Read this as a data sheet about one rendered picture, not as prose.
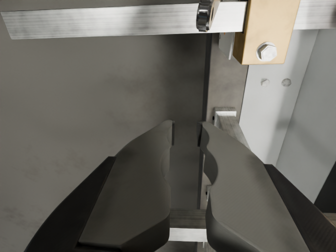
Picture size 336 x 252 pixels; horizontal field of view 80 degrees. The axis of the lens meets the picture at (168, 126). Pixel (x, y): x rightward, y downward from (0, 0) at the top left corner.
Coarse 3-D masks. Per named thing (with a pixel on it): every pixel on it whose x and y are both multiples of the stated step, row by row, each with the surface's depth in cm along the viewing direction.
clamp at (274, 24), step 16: (240, 0) 24; (256, 0) 20; (272, 0) 20; (288, 0) 20; (256, 16) 21; (272, 16) 21; (288, 16) 21; (240, 32) 24; (256, 32) 22; (272, 32) 22; (288, 32) 22; (240, 48) 24; (256, 48) 23
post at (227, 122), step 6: (222, 114) 43; (228, 114) 43; (222, 120) 41; (228, 120) 41; (234, 120) 41; (216, 126) 45; (222, 126) 39; (228, 126) 39; (234, 126) 39; (228, 132) 37; (234, 132) 37; (240, 132) 37; (240, 138) 36; (246, 144) 34
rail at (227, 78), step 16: (208, 48) 41; (208, 64) 41; (224, 64) 40; (240, 64) 40; (208, 80) 42; (224, 80) 42; (240, 80) 42; (208, 96) 44; (224, 96) 44; (240, 96) 44; (208, 112) 46; (224, 112) 44; (240, 112) 46; (208, 192) 57
